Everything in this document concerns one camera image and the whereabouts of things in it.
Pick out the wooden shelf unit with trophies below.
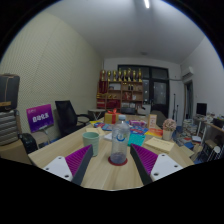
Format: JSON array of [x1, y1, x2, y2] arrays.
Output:
[[96, 68, 144, 111]]

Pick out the white wall air conditioner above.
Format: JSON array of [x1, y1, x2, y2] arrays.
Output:
[[181, 66, 195, 78]]

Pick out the long wooden side desk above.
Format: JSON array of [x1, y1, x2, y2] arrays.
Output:
[[194, 114, 224, 158]]

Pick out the grey armchair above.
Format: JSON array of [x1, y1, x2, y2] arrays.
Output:
[[154, 110, 168, 128]]

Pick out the teal book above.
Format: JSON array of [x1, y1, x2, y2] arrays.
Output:
[[127, 133, 147, 148]]

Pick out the small orange white carton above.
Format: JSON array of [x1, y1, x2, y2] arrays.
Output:
[[147, 113, 158, 129]]

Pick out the purple sign board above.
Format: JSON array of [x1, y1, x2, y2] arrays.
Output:
[[26, 103, 55, 134]]

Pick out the black tripod stand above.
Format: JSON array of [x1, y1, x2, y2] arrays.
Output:
[[171, 93, 179, 122]]

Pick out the blue and red book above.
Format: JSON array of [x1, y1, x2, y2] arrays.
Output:
[[93, 121, 106, 129]]

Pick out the small white side table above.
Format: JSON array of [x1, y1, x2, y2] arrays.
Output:
[[87, 108, 107, 122]]

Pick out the grey ribbed suitcase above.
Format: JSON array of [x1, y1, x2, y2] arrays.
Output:
[[0, 109, 20, 146]]

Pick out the dark bag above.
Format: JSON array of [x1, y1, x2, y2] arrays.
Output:
[[0, 73, 21, 113]]

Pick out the clear plastic water bottle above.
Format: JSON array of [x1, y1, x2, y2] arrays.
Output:
[[109, 114, 131, 164]]

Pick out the pale green cup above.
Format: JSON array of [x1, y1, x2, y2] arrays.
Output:
[[82, 131, 101, 157]]

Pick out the black office chair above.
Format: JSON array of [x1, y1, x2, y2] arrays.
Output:
[[54, 100, 91, 138], [18, 132, 38, 155]]

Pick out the black computer monitor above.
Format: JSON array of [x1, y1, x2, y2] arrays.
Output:
[[195, 102, 208, 117]]

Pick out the pink flowers in white pot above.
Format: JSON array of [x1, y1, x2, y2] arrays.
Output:
[[161, 118, 178, 141]]

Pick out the dark glass double door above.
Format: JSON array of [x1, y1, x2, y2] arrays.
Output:
[[117, 64, 170, 118]]

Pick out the yellow gift box red ribbon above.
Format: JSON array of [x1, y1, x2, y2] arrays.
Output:
[[104, 108, 122, 125]]

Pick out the pink flat box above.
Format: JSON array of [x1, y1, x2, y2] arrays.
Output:
[[129, 119, 148, 128]]

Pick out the flat round red coaster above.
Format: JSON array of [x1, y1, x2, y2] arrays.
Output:
[[107, 155, 129, 167]]

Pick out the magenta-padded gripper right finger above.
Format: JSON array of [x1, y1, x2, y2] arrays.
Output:
[[129, 142, 184, 186]]

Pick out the white round stool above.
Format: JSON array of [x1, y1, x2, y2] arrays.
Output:
[[208, 144, 224, 163]]

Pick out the yellow paper envelope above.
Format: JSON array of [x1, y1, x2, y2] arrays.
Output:
[[143, 136, 176, 154], [85, 126, 106, 137]]

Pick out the orange book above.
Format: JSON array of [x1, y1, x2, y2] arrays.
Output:
[[144, 127, 164, 138]]

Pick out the white printed booklet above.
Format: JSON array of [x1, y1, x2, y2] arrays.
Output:
[[103, 132, 114, 142]]

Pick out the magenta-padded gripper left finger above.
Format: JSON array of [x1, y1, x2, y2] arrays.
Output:
[[42, 143, 95, 187]]

